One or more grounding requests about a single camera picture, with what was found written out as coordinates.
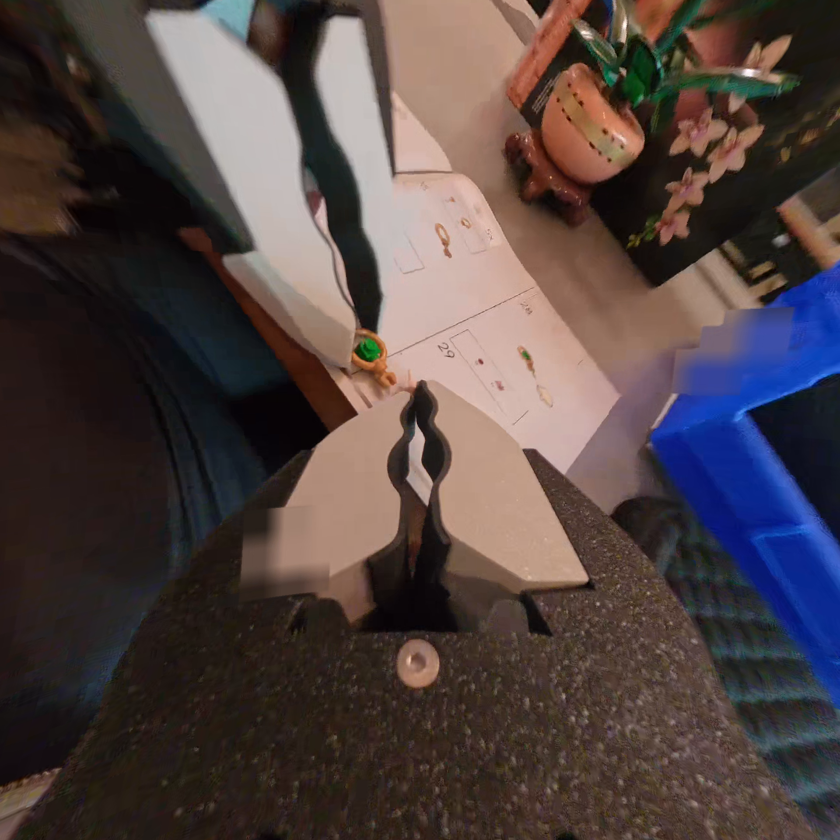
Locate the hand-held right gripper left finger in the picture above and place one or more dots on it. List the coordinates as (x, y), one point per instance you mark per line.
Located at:
(354, 479)

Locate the pale desk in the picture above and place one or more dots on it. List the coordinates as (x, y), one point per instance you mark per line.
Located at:
(459, 98)

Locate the black orchid-print box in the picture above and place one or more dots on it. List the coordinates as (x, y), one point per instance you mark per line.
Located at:
(722, 197)

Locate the black bumpy foam pad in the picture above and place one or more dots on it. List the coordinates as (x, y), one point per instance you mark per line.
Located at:
(741, 656)

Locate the blue plastic bin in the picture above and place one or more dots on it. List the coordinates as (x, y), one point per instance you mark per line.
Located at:
(741, 479)

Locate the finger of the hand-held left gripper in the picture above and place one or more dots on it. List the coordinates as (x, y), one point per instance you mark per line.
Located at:
(348, 85)
(243, 144)

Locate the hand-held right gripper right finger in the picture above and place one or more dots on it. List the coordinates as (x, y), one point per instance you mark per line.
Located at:
(499, 512)

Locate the building instruction booklet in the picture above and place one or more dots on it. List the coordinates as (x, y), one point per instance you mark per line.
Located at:
(499, 275)

